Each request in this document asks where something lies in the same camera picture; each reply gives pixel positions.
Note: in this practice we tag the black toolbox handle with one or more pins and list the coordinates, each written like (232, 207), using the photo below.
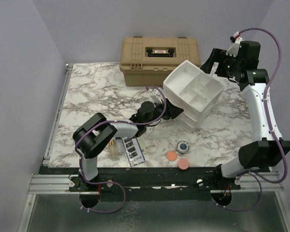
(169, 53)

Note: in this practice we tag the pink round makeup sponge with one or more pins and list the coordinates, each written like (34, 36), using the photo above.
(183, 164)

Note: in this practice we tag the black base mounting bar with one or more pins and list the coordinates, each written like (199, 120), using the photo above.
(144, 184)

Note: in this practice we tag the orange round makeup sponge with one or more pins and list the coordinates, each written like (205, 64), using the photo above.
(171, 156)

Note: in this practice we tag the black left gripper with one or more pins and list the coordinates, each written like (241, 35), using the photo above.
(171, 111)

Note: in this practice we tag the white plastic drawer organizer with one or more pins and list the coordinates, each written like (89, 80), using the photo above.
(196, 92)

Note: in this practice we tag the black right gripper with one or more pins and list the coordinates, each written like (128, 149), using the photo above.
(218, 55)

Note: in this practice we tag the tan plastic toolbox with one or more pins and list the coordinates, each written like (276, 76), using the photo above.
(140, 70)

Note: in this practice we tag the gold cap lotion bottle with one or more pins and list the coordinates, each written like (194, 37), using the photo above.
(113, 151)

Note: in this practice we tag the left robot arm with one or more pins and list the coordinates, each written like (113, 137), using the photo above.
(95, 134)

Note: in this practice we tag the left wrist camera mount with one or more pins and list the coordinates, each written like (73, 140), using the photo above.
(156, 96)

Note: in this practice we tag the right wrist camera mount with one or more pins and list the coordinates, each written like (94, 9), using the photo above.
(236, 39)

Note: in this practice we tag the right aluminium extrusion rail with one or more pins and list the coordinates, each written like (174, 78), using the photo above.
(247, 183)

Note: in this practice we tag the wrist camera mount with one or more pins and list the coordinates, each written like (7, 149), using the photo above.
(156, 96)
(236, 39)

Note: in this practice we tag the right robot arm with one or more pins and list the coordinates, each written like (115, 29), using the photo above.
(268, 147)

